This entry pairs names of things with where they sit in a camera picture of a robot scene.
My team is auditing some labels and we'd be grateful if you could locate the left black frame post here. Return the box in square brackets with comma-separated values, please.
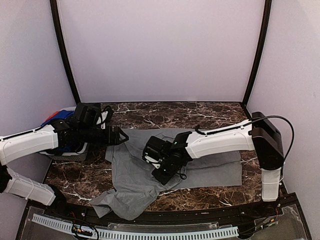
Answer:
[49, 0, 81, 104]

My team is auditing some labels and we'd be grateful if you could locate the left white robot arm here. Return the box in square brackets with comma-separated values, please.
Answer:
[0, 102, 129, 218]

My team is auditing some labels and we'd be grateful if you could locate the right black frame post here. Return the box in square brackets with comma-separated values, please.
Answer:
[241, 0, 272, 109]

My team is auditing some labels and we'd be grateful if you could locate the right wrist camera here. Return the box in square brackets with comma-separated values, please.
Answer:
[145, 156, 161, 169]

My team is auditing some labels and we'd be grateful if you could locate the grey laundry basket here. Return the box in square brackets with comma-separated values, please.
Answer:
[39, 106, 89, 162]

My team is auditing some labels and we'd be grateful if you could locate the black curved front rail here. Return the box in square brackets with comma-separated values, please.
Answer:
[27, 192, 298, 228]

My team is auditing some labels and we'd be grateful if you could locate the black frame post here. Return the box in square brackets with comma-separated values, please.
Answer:
[49, 0, 81, 104]
[241, 0, 272, 109]

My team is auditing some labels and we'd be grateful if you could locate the white slotted cable duct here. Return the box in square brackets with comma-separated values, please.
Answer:
[31, 213, 239, 240]

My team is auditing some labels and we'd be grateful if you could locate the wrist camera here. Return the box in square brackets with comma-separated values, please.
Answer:
[145, 156, 161, 169]
[96, 105, 114, 129]

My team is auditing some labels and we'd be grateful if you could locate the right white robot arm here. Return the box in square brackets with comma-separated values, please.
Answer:
[142, 111, 288, 217]

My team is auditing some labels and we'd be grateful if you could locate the grey button shirt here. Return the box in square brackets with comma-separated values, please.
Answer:
[90, 128, 242, 220]

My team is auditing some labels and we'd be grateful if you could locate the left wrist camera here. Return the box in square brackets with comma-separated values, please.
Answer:
[96, 105, 114, 129]

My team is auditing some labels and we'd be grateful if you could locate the blue printed t-shirt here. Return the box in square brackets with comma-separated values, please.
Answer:
[40, 109, 77, 156]

